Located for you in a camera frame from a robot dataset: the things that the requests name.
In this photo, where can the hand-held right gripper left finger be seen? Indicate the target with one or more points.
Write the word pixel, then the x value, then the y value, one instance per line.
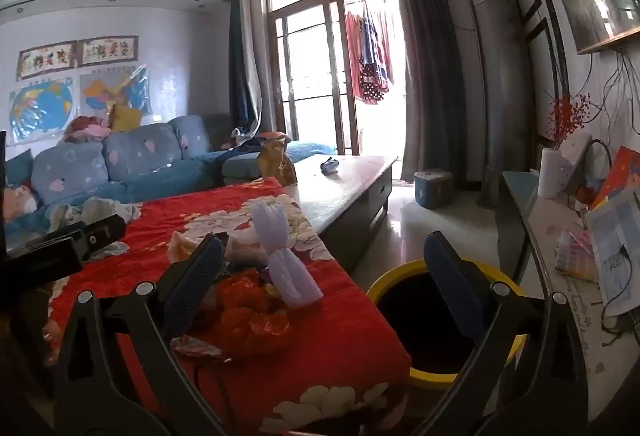
pixel 195 288

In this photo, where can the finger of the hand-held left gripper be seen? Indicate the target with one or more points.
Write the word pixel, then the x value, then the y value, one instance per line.
pixel 102 236

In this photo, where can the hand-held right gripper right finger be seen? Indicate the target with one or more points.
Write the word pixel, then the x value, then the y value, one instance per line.
pixel 450 281

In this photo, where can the yellow trash bin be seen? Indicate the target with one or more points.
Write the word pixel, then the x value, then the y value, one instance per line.
pixel 415 316

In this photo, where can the red plastic bag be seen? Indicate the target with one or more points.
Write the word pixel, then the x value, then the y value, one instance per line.
pixel 250 316

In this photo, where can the pale green cloth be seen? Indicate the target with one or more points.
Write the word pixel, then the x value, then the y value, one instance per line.
pixel 100 211

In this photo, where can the beige crumpled wrapper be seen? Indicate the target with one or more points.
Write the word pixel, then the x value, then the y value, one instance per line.
pixel 182 246

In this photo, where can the patterned foil wrapper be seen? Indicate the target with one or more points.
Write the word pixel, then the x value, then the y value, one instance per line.
pixel 195 346

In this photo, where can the white crumpled tissue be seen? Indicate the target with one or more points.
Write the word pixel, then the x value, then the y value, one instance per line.
pixel 245 248

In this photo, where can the glass top television cabinet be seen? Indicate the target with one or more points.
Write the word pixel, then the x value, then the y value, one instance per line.
pixel 510 226

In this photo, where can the blue patterned sofa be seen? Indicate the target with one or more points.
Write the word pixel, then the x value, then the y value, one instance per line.
pixel 140 155

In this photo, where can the blue storage box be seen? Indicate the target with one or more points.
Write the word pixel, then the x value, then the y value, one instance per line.
pixel 432 188

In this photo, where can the lavender knitted sock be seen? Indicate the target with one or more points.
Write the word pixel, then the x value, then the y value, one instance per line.
pixel 290 266

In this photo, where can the pink clothes pile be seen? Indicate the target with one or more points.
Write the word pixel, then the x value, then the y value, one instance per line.
pixel 87 128

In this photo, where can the red floral blanket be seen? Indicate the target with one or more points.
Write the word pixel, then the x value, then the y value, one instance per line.
pixel 350 341

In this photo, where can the yellow cushion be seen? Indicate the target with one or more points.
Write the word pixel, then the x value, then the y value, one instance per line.
pixel 125 118

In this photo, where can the pastel coloured packet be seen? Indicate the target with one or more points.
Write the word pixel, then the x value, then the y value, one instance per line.
pixel 577 256

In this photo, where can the wooden coffee table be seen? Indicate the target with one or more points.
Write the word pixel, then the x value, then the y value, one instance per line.
pixel 345 196

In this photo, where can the world map poster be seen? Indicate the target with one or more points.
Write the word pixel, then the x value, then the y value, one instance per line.
pixel 42 108

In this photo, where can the country map poster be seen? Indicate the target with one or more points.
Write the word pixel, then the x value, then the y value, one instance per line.
pixel 117 88

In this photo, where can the white vase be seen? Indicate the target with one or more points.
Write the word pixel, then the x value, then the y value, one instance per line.
pixel 552 173

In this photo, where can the white blue paper packet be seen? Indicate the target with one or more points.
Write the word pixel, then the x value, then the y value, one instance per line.
pixel 615 251

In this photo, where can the small dark blue object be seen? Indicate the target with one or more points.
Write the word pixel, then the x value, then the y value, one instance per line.
pixel 328 164

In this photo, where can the framed embroidery picture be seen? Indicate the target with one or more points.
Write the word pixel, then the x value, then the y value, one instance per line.
pixel 47 60
pixel 110 49

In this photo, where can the standing air conditioner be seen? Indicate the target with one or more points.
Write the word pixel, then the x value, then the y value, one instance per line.
pixel 500 90

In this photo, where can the red picture book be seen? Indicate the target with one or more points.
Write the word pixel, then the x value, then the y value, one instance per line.
pixel 622 176

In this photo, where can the red berry branches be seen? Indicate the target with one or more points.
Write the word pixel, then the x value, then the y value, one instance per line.
pixel 567 115

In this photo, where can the grey curtain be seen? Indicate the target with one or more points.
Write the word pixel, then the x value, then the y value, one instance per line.
pixel 430 65

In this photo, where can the hanging clothes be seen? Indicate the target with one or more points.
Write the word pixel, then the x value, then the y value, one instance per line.
pixel 370 55

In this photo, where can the brown framed glass door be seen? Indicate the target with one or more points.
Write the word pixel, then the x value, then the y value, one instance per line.
pixel 332 45

